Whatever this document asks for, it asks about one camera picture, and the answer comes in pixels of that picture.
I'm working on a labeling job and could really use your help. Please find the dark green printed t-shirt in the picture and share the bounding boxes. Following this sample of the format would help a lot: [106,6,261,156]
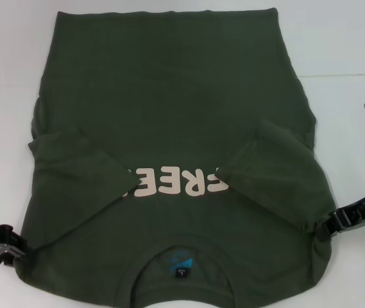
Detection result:
[14,9,334,308]

